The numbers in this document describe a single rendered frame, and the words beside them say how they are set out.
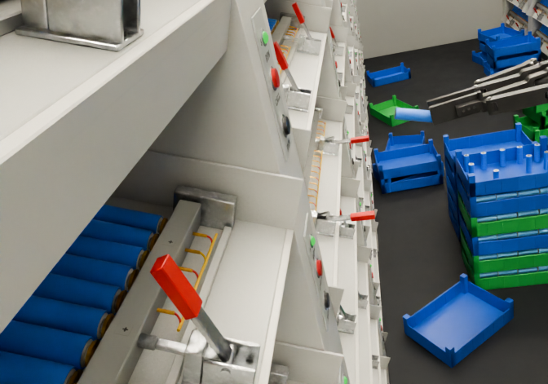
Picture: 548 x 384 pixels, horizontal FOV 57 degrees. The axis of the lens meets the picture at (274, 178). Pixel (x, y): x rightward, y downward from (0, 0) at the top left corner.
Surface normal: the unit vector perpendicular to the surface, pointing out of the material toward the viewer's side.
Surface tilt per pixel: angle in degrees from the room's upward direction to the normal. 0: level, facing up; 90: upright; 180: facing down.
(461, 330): 0
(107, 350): 21
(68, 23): 90
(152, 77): 111
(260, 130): 90
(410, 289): 0
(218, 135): 90
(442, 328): 0
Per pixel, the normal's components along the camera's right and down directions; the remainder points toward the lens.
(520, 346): -0.22, -0.86
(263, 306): 0.14, -0.85
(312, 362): -0.13, 0.49
